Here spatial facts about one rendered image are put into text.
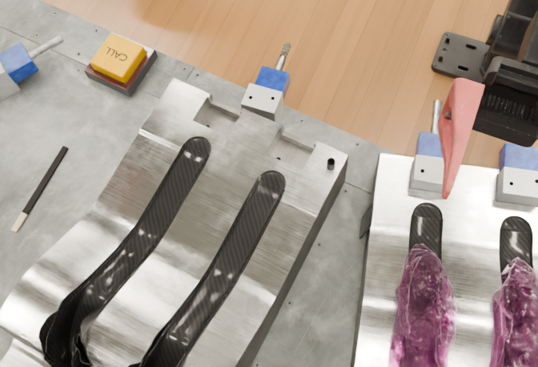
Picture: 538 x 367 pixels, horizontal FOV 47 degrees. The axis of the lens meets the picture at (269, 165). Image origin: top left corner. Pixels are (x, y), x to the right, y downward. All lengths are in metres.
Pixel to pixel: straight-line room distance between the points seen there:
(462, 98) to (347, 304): 0.44
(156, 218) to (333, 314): 0.26
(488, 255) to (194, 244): 0.36
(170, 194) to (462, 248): 0.37
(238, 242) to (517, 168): 0.36
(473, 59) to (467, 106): 0.54
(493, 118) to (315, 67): 0.50
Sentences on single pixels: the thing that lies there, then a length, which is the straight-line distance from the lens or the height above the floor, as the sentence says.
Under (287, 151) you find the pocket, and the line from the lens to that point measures 0.82.
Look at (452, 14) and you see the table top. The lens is 1.04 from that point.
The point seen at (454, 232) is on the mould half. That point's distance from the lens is 0.81.
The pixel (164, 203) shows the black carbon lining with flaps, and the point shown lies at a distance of 0.80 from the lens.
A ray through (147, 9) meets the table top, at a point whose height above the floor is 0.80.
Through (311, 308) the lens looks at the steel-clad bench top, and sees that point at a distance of 0.82.
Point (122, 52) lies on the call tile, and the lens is 0.97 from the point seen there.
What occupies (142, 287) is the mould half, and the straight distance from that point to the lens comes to 0.74.
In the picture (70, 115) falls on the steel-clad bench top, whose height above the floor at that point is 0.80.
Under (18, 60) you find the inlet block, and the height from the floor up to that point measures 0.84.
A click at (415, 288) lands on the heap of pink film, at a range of 0.73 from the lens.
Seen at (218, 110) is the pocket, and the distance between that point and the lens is 0.86.
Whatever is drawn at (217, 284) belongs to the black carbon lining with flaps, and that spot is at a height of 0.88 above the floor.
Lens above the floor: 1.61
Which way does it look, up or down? 66 degrees down
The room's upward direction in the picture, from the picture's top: 9 degrees counter-clockwise
